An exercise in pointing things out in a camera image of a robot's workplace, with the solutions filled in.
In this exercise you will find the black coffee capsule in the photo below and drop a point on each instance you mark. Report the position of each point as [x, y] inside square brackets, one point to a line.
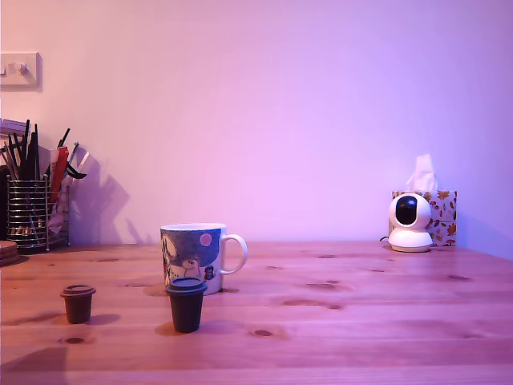
[186, 310]

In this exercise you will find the brown coffee capsule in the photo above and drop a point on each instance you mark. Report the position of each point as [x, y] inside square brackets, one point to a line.
[77, 309]

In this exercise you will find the white mug with cartoon print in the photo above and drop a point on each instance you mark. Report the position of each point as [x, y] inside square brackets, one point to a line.
[188, 248]

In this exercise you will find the white tissue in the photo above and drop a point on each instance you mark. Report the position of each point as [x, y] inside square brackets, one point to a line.
[422, 174]

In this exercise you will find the leaf print tissue box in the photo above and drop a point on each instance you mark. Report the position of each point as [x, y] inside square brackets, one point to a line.
[445, 216]

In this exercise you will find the thin black stick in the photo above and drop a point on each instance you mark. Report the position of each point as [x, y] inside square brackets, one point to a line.
[64, 138]

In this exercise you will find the white crumpled packet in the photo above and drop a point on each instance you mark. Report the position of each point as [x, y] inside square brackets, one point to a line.
[57, 218]

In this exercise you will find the black flat spatula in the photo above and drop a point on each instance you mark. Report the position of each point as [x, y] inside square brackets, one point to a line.
[33, 156]

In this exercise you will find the dark object behind rack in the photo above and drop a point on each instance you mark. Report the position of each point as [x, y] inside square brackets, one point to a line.
[3, 204]

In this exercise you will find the cork coaster stack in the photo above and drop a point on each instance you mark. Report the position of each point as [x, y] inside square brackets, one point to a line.
[7, 252]

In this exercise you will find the small white round camera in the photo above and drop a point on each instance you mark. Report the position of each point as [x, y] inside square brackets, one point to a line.
[421, 216]

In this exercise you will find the white wall switch plate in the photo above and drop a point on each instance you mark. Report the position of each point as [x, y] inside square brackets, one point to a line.
[24, 72]

